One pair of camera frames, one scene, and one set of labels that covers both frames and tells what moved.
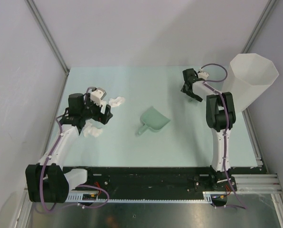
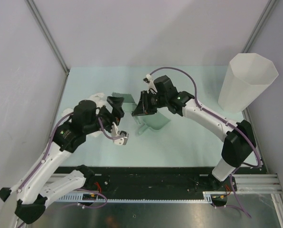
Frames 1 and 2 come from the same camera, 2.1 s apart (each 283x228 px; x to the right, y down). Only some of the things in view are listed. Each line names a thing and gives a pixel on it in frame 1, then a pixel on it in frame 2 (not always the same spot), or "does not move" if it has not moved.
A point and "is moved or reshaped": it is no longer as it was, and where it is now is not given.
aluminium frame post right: [266, 12] does not move
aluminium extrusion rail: [257, 184] does not move
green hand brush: [191, 100] is moved or reshaped
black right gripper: [193, 95] → [144, 108]
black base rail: [148, 180] does not move
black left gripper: [103, 118] → [117, 112]
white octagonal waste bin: [248, 76] does not move
